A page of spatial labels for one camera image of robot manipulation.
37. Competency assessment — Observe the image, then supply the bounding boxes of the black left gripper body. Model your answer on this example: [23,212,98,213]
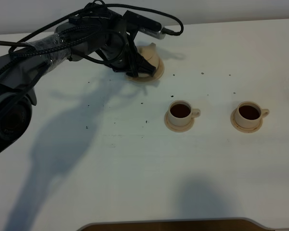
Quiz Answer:
[100,14,138,72]

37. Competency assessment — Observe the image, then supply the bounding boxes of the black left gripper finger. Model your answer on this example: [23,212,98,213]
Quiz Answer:
[129,46,156,77]

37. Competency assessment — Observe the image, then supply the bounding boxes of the beige ceramic teapot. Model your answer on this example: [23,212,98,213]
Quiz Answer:
[137,43,164,71]

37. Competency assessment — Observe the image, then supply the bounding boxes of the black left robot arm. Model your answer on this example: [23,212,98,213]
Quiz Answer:
[0,1,168,153]

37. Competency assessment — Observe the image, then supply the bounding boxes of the beige teapot saucer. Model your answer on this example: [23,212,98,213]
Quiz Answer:
[125,56,165,83]

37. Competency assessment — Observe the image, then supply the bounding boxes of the beige teacup near teapot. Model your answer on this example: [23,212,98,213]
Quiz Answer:
[167,101,201,127]

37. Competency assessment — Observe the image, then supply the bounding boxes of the beige saucer under near teacup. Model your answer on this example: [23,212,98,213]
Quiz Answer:
[164,112,195,132]

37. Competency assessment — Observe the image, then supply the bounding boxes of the beige saucer under teacup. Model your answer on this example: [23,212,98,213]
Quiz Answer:
[230,110,263,133]
[164,112,195,132]

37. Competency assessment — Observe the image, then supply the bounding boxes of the beige teacup far right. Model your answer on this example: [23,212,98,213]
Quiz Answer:
[234,101,270,129]

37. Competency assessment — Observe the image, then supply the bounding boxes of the beige saucer under far teacup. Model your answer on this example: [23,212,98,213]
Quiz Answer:
[230,110,263,133]

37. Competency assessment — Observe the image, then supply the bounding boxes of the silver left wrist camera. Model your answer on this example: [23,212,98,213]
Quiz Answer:
[123,11,166,40]

